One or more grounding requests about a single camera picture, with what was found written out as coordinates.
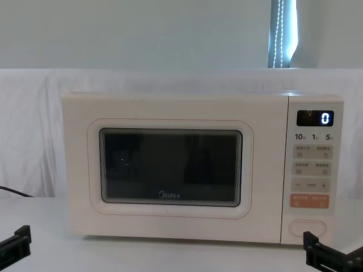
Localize oven control panel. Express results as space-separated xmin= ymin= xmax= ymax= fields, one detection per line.
xmin=285 ymin=95 xmax=345 ymax=245

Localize cream microwave oven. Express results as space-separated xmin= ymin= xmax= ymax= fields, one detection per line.
xmin=61 ymin=92 xmax=345 ymax=246

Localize black power cable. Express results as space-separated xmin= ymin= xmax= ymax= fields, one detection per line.
xmin=0 ymin=185 xmax=36 ymax=198

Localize white curtain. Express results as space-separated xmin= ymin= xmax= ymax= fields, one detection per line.
xmin=0 ymin=0 xmax=363 ymax=70

